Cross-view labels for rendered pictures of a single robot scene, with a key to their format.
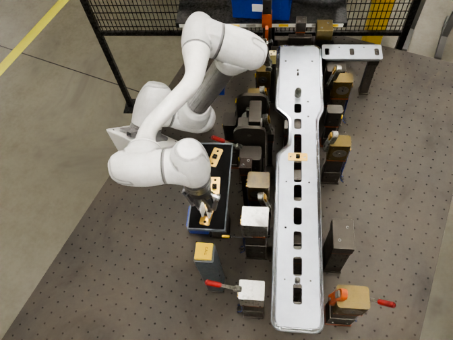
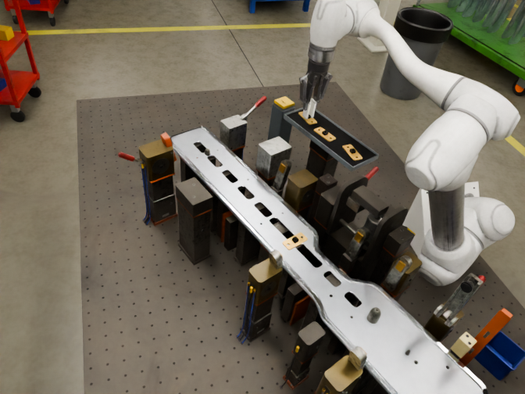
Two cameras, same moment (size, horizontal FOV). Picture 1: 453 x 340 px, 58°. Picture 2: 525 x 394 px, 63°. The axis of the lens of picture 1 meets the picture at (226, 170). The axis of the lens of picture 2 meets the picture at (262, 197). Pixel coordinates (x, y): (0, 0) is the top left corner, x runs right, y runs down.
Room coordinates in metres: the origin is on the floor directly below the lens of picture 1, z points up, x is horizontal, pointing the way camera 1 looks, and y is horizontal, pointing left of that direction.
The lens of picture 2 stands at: (1.29, -1.15, 2.06)
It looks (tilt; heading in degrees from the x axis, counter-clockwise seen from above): 44 degrees down; 124
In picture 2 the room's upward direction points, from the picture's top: 8 degrees clockwise
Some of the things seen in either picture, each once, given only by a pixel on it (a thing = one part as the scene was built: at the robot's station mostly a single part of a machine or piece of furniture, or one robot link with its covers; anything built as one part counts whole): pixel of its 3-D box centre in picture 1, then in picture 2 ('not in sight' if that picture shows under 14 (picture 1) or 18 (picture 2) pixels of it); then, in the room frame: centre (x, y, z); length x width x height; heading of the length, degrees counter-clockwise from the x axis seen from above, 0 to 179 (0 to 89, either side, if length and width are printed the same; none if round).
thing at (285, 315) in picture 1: (299, 161); (289, 238); (0.86, -0.31, 1.00); 1.38 x 0.22 x 0.02; 167
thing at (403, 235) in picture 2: not in sight; (381, 274); (1.15, -0.15, 0.91); 0.07 x 0.05 x 0.42; 77
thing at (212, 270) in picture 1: (211, 270); (276, 148); (0.48, 0.12, 0.92); 0.08 x 0.08 x 0.44; 77
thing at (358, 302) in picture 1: (348, 307); (155, 185); (0.26, -0.38, 0.88); 0.14 x 0.09 x 0.36; 77
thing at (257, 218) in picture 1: (252, 235); (271, 185); (0.60, -0.06, 0.90); 0.13 x 0.08 x 0.41; 77
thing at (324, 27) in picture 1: (320, 51); not in sight; (1.57, -0.60, 0.88); 0.08 x 0.08 x 0.36; 77
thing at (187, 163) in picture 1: (186, 162); (330, 18); (0.61, 0.11, 1.54); 0.13 x 0.11 x 0.16; 83
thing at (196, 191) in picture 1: (196, 179); (321, 51); (0.61, 0.10, 1.43); 0.09 x 0.09 x 0.06
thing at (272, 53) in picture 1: (272, 78); (441, 370); (1.44, -0.31, 0.88); 0.04 x 0.04 x 0.37; 77
